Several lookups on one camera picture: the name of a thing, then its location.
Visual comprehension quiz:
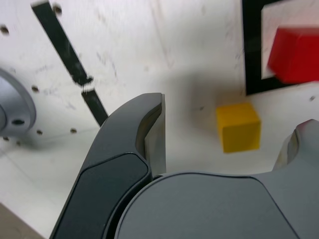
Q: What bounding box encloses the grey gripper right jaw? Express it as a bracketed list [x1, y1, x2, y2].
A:
[114, 119, 319, 239]

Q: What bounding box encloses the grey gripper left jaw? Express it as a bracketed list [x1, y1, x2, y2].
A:
[49, 92, 166, 239]

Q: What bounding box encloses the black tape strip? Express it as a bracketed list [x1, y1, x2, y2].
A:
[31, 0, 109, 127]

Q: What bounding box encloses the red cube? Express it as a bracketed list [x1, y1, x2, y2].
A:
[268, 26, 319, 84]

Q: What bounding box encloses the yellow cube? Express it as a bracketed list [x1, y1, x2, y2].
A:
[215, 102, 262, 153]

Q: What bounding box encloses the black tape square outline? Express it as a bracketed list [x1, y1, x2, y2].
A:
[242, 0, 319, 97]

